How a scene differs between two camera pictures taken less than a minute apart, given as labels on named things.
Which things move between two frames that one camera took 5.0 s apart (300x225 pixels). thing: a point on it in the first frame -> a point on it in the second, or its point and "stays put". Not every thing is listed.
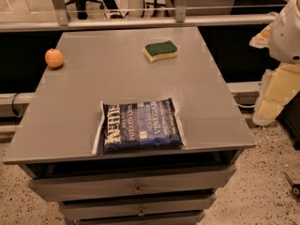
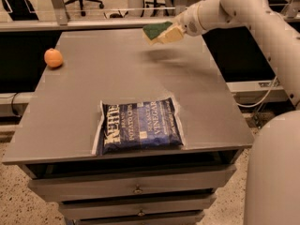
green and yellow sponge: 161,50 -> 152,32
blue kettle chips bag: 138,124 stays put
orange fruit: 53,58 stays put
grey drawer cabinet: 54,137 stays put
